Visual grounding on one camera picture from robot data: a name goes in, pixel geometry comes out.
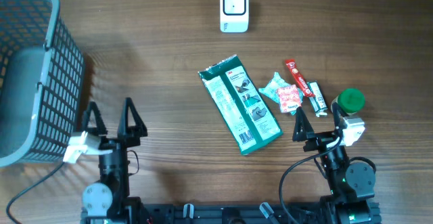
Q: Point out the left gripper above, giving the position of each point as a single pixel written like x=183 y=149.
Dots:
x=128 y=137

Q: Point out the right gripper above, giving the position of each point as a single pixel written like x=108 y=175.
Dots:
x=318 y=139

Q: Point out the green white gum pack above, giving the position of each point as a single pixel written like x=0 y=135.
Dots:
x=318 y=103

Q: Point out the pink tissue pack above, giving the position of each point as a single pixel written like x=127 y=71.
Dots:
x=289 y=99

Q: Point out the green lid jar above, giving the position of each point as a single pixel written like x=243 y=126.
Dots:
x=351 y=100

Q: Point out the red chocolate bar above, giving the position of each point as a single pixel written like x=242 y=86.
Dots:
x=298 y=77

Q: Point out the light teal sachet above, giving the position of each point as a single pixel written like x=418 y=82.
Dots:
x=270 y=90

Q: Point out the large green white packet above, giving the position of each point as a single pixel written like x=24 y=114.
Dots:
x=245 y=113

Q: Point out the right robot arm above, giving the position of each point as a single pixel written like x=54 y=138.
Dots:
x=351 y=180

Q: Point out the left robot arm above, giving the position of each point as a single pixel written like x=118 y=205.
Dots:
x=108 y=200

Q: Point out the white barcode scanner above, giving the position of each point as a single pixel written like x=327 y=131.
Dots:
x=234 y=16

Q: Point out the grey plastic mesh basket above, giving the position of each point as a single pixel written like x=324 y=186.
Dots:
x=42 y=73

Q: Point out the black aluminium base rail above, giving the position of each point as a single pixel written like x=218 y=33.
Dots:
x=306 y=213

